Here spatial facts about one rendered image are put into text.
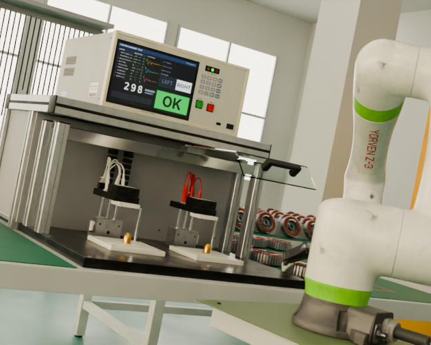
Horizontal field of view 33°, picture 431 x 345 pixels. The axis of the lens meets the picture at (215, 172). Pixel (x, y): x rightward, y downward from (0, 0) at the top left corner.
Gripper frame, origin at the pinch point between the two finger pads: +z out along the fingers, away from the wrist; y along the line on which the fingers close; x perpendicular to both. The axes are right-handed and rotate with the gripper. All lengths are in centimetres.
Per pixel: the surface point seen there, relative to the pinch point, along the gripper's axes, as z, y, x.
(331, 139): 253, 144, 233
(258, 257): 11.0, -10.1, 6.6
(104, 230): -5, -60, -1
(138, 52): -30, -61, 41
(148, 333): 126, -18, 15
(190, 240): 1.3, -34.6, 3.5
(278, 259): 9.9, -3.7, 6.4
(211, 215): -9.4, -32.0, 6.9
